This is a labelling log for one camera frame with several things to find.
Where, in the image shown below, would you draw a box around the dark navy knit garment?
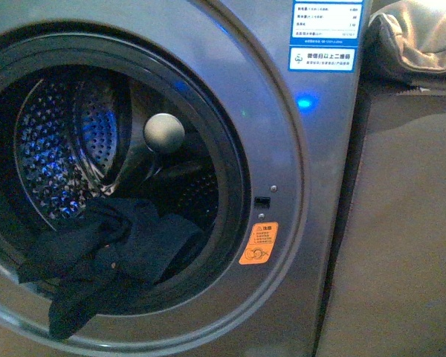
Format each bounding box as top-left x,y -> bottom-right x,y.
17,199 -> 204,340

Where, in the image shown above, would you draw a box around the grey front-load washing machine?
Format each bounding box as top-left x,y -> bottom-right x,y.
0,1 -> 371,356

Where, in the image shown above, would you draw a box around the grey round drum knob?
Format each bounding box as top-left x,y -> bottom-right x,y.
143,113 -> 185,154

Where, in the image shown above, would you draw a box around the orange warning sticker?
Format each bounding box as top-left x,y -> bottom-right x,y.
239,222 -> 279,265

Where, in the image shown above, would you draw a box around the blue white QR label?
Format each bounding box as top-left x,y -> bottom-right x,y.
288,47 -> 356,71

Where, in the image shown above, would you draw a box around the blue white energy label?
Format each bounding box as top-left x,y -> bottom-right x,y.
290,1 -> 364,48

